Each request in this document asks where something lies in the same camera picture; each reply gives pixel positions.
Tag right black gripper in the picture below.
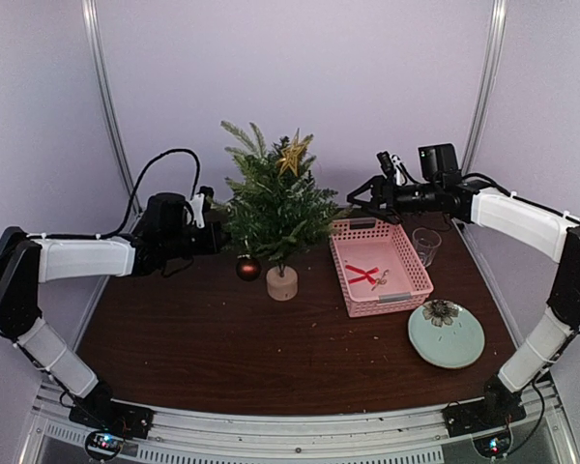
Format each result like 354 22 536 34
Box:
348 175 442 224

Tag dark red bauble ornament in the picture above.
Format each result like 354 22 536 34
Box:
236 239 262 282

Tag thin wire string lights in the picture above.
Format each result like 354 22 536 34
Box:
227 177 337 246

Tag red satin ribbon bow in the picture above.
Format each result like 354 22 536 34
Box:
344 264 381 285

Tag gold star red ornament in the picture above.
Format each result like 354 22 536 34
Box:
277 130 314 178

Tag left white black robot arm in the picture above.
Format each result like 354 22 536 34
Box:
0 193 229 429

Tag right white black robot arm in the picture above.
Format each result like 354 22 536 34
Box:
346 143 580 427

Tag small green christmas tree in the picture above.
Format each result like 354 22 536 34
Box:
216 121 352 276

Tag round wooden tree base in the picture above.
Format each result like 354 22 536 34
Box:
266 266 299 302

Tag clear drinking glass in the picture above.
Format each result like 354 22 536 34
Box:
412 227 442 268

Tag pink plastic basket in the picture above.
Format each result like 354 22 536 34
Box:
329 217 433 318

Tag pale green flower plate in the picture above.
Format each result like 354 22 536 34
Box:
407 300 485 369

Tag left green circuit board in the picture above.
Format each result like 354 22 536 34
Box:
84 431 125 460

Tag green circuit board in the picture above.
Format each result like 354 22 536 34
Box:
473 432 512 459
84 431 125 460

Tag right green circuit board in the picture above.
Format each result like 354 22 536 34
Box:
473 432 512 459

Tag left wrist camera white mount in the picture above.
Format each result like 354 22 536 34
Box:
188 186 215 229

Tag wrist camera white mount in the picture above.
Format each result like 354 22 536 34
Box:
188 186 215 229
376 151 408 187

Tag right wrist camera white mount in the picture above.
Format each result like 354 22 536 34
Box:
376 151 408 187

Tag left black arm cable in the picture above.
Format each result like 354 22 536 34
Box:
28 148 202 241

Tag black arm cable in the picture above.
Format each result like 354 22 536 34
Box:
463 172 580 334
28 148 202 241

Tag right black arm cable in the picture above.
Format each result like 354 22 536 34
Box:
463 172 580 334

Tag front aluminium rail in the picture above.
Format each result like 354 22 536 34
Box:
28 376 571 464

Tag right aluminium frame post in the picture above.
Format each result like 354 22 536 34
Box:
462 0 508 174

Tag aluminium frame post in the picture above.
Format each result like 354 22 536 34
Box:
81 0 134 194
462 0 508 174

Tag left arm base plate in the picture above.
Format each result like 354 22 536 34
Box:
69 396 154 439

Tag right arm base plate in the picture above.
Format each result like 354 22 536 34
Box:
442 396 527 438

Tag left aluminium frame post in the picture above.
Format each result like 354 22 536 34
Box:
81 0 134 194

